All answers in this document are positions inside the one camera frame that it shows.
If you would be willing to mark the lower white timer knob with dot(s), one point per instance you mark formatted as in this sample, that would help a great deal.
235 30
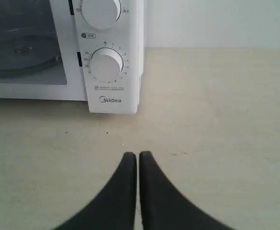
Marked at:
106 64

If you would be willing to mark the glass microwave turntable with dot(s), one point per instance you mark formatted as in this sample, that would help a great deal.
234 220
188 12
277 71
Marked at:
27 50

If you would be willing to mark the upper white power knob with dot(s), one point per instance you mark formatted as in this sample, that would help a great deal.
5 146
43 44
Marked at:
101 14

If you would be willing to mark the white Midea microwave oven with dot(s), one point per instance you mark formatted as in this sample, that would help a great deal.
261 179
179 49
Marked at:
71 80

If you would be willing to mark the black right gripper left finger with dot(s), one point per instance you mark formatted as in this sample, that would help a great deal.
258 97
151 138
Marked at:
113 208

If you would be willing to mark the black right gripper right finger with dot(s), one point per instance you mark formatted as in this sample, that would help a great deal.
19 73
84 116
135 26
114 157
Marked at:
163 206

